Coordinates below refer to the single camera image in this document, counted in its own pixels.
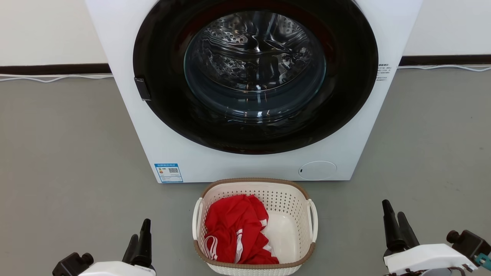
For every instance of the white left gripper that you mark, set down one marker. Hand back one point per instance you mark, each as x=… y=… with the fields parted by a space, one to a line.
x=119 y=269

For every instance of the round white filter cover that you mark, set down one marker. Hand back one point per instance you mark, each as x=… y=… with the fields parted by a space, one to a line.
x=317 y=170

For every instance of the white front-load washing machine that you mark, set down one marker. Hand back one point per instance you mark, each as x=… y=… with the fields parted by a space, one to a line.
x=126 y=46

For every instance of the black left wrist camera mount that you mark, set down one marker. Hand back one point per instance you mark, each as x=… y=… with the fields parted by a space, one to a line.
x=73 y=264

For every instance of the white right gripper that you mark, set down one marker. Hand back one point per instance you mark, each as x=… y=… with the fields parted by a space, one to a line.
x=425 y=257

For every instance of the steel washer drum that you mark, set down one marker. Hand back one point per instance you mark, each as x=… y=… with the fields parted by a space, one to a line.
x=249 y=53

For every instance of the white laundry basket brown rim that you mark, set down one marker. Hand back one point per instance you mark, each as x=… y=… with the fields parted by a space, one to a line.
x=285 y=197

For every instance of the small text sticker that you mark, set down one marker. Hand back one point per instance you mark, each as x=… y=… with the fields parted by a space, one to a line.
x=383 y=72

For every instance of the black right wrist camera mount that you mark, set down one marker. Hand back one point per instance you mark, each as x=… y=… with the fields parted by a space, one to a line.
x=468 y=242

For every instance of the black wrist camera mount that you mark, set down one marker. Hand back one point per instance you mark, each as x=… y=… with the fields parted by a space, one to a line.
x=468 y=242
x=73 y=264

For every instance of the black round washer door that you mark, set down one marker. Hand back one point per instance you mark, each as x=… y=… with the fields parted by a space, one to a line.
x=161 y=76

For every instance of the red garment white stripes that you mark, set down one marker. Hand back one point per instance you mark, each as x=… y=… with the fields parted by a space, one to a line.
x=234 y=226

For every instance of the blue energy label sticker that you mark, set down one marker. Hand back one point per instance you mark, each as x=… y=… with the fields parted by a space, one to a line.
x=168 y=173

